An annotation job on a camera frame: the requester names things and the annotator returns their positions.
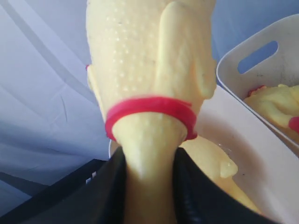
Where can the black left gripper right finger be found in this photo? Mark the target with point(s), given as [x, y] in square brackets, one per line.
[197, 200]

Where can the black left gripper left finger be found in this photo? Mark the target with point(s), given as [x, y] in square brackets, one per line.
[99, 200]

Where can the upright-headed yellow rubber chicken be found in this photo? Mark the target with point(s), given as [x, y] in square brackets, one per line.
[279, 106]

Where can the cream bin marked O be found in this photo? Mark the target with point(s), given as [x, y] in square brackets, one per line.
[267, 169]

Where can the cream bin marked X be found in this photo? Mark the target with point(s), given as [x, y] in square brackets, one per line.
[269, 57]

